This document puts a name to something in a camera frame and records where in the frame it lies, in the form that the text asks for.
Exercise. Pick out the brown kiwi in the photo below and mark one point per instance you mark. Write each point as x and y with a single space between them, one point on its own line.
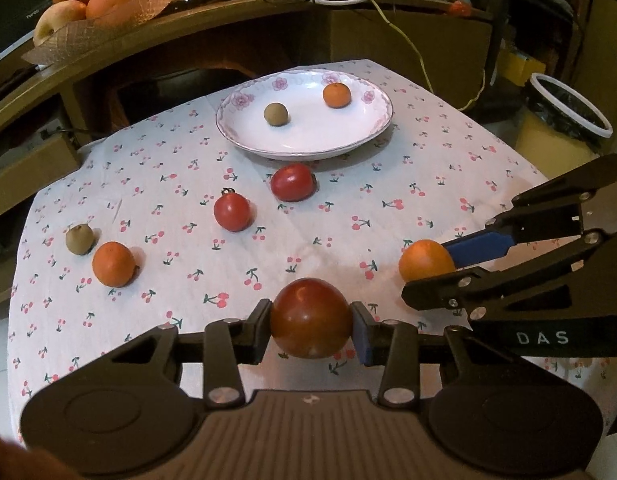
277 113
79 239

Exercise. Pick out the small red object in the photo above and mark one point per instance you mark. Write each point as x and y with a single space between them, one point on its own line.
459 8

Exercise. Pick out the red tomato with stem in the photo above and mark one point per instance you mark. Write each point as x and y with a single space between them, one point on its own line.
232 211

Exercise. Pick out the yellow red apple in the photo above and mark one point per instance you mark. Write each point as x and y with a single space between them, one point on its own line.
58 20

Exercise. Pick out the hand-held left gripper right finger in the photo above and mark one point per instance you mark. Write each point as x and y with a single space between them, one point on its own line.
363 337

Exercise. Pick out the large dark red tomato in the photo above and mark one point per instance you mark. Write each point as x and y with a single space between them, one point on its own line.
311 317

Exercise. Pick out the yellow box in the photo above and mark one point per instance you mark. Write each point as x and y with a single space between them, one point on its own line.
523 66

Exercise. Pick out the white floral plate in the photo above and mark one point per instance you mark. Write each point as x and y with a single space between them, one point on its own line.
308 130

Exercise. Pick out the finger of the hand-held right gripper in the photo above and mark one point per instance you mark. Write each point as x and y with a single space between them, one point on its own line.
438 292
481 247

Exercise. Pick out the cherry print tablecloth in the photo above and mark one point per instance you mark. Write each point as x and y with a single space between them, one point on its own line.
188 260

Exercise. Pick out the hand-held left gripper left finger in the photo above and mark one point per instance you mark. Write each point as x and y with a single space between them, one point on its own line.
261 332

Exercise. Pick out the black monitor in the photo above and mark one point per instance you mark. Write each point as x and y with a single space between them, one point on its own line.
13 25

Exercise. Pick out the mesh fruit basket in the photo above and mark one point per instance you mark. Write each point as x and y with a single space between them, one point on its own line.
83 35

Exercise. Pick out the bin with black bag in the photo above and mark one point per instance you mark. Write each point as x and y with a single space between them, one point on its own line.
538 135

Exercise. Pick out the orange mandarin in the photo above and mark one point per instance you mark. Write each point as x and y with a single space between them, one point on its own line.
424 260
337 95
113 263

